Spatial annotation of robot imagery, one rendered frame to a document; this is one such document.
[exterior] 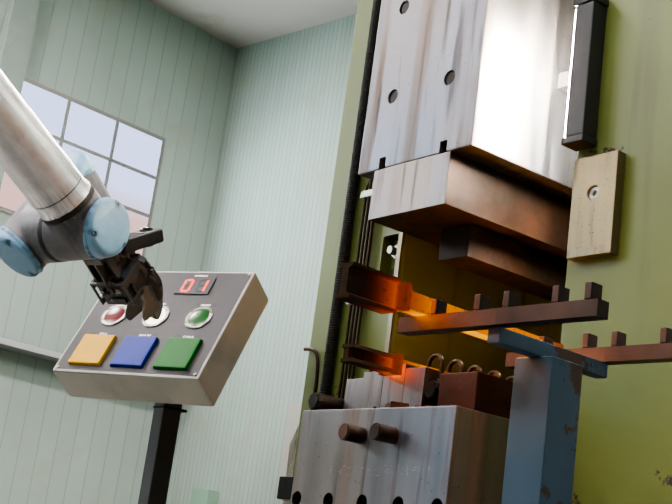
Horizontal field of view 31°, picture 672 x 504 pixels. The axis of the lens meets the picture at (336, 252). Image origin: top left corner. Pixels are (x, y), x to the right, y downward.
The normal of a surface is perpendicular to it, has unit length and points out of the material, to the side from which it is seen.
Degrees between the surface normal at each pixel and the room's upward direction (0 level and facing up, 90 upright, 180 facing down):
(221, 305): 60
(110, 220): 92
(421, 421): 90
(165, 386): 150
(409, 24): 90
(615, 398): 90
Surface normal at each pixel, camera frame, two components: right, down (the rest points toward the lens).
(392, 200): -0.77, -0.26
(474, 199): 0.62, -0.12
